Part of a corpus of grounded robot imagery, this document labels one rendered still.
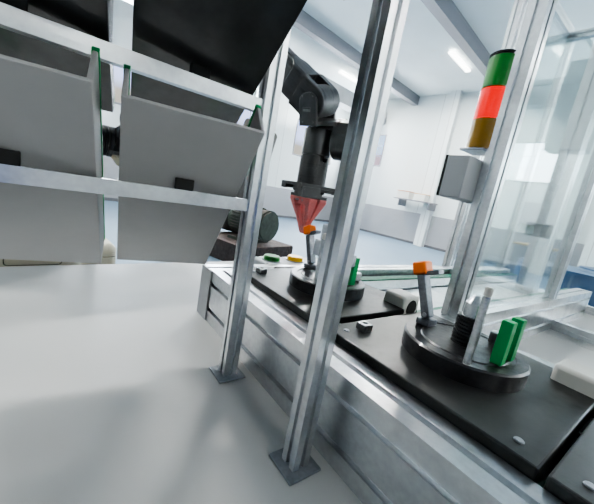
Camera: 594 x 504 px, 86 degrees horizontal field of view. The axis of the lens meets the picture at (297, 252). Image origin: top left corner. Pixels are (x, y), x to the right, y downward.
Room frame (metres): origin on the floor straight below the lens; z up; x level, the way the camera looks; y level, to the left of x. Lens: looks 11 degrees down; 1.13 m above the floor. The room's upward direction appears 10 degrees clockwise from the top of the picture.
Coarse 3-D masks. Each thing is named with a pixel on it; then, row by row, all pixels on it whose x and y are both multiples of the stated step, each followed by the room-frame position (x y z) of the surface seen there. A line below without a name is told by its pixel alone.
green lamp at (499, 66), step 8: (496, 56) 0.59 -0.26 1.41; (504, 56) 0.58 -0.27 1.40; (512, 56) 0.57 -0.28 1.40; (488, 64) 0.60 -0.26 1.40; (496, 64) 0.58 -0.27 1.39; (504, 64) 0.58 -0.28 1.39; (488, 72) 0.59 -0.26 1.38; (496, 72) 0.58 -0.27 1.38; (504, 72) 0.57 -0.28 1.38; (488, 80) 0.59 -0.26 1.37; (496, 80) 0.58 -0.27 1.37; (504, 80) 0.57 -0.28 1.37
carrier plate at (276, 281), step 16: (256, 272) 0.58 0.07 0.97; (272, 272) 0.61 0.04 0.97; (288, 272) 0.63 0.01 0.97; (272, 288) 0.51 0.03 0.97; (288, 288) 0.52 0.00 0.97; (368, 288) 0.62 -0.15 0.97; (288, 304) 0.46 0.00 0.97; (304, 304) 0.46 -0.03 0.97; (352, 304) 0.50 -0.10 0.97; (368, 304) 0.52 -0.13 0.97; (384, 304) 0.53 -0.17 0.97; (352, 320) 0.45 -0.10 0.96
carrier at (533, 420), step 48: (336, 336) 0.37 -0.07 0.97; (384, 336) 0.39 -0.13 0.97; (432, 336) 0.37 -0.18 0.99; (480, 336) 0.41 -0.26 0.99; (432, 384) 0.30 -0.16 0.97; (480, 384) 0.30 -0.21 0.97; (528, 384) 0.33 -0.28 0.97; (576, 384) 0.34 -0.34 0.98; (480, 432) 0.24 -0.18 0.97; (528, 432) 0.25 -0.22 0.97; (576, 432) 0.28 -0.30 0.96
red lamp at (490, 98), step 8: (488, 88) 0.58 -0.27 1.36; (496, 88) 0.58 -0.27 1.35; (504, 88) 0.57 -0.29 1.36; (480, 96) 0.60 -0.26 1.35; (488, 96) 0.58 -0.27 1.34; (496, 96) 0.57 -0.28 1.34; (480, 104) 0.59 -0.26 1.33; (488, 104) 0.58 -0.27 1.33; (496, 104) 0.57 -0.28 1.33; (480, 112) 0.59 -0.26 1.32; (488, 112) 0.58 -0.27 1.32; (496, 112) 0.57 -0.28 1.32
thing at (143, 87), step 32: (160, 0) 0.30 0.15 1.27; (192, 0) 0.30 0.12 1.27; (224, 0) 0.30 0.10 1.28; (256, 0) 0.30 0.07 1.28; (288, 0) 0.30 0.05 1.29; (160, 32) 0.32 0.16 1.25; (192, 32) 0.33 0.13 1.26; (224, 32) 0.33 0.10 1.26; (256, 32) 0.33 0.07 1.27; (288, 32) 0.33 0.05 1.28; (224, 64) 0.36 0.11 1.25; (256, 64) 0.37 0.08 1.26; (160, 96) 0.40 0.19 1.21; (192, 96) 0.41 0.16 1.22
